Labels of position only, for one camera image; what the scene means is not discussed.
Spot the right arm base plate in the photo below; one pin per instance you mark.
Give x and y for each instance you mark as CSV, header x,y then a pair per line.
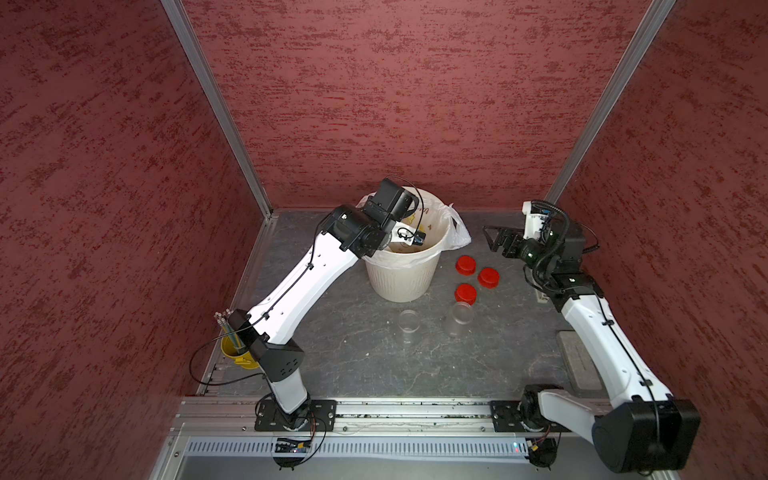
x,y
507,417

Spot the grey flat block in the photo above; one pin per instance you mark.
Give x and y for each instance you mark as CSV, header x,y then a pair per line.
x,y
580,367

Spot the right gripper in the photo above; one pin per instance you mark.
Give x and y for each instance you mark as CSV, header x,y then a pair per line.
x,y
514,236

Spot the aluminium mounting rail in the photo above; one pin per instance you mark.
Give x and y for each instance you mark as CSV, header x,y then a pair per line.
x,y
357,417

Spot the yellow pencil cup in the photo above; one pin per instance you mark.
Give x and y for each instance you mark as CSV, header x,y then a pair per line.
x,y
245,361

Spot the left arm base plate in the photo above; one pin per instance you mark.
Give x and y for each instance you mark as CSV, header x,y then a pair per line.
x,y
311,416

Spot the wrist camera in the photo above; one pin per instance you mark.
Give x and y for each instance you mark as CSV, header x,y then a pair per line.
x,y
536,213
407,235

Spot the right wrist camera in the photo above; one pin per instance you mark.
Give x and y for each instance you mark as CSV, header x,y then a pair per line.
x,y
536,213

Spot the cream plastic waste bin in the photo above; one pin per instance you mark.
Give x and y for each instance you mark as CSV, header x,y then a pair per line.
x,y
402,285

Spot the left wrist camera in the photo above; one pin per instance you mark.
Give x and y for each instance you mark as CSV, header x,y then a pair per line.
x,y
407,235

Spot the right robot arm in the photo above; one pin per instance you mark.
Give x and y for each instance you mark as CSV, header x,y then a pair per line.
x,y
644,428

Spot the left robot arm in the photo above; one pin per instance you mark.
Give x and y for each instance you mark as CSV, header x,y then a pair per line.
x,y
344,236

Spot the clear plastic jar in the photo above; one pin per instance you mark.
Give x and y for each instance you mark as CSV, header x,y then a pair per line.
x,y
459,319
409,324

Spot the white printed bin liner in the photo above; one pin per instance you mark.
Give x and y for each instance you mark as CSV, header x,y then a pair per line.
x,y
444,229

